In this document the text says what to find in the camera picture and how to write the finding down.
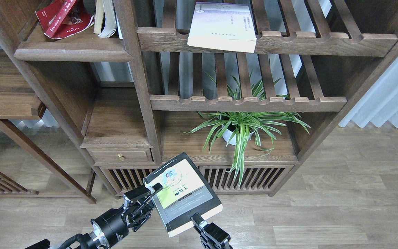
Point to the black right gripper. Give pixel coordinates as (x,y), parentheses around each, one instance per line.
(211,235)

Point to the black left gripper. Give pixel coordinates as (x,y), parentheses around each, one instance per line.
(112,226)

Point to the yellow-green black book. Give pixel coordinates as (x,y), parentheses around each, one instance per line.
(185,192)

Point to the red paperback book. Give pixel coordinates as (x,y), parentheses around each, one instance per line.
(63,18)

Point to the white lavender book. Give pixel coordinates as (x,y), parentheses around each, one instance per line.
(222,26)

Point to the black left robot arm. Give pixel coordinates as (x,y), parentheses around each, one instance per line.
(84,240)

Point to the beige upright books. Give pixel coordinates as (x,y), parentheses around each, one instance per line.
(105,21)

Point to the white plant pot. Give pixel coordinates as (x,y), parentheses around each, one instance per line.
(228,133)

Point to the dark wooden bookshelf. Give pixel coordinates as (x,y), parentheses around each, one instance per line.
(134,96)

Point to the wooden side table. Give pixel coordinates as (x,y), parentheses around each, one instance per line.
(19,102)

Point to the white curtain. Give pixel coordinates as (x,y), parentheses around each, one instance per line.
(380,102)

